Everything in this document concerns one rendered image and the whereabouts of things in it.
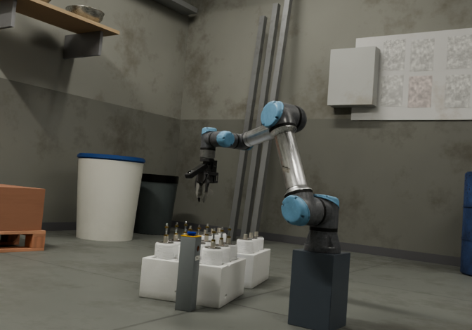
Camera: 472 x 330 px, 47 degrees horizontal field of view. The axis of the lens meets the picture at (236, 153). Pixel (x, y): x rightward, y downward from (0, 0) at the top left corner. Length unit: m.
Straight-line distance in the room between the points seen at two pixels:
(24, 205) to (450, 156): 3.55
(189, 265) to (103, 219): 2.43
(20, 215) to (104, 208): 1.01
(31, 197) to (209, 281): 1.80
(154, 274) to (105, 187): 2.20
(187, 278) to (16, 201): 1.79
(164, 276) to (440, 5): 3.88
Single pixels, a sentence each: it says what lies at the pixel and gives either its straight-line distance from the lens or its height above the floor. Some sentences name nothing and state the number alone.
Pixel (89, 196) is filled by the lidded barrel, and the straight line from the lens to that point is 4.71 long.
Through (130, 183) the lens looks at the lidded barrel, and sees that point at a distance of 4.71.
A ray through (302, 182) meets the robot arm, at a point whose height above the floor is 0.57.
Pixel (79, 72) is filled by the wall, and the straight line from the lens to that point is 5.50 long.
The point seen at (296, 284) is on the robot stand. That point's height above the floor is 0.17.
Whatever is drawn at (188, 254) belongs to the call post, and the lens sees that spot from 2.32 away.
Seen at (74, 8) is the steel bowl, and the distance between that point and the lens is 5.02.
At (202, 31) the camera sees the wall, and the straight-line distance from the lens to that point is 6.66.
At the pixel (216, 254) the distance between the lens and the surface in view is 2.46.
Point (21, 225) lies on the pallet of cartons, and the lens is 3.88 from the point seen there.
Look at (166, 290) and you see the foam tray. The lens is 2.53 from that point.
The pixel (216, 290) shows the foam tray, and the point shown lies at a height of 0.08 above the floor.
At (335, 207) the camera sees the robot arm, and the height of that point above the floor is 0.48.
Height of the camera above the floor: 0.54
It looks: 4 degrees up
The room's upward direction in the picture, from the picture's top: 4 degrees clockwise
